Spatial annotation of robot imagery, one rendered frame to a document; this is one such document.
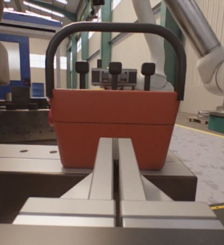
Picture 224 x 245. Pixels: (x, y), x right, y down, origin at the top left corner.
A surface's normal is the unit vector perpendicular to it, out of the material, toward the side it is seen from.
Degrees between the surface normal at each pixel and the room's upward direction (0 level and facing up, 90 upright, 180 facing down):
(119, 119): 97
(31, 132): 90
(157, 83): 85
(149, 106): 97
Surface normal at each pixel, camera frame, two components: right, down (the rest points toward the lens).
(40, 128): 0.38, 0.16
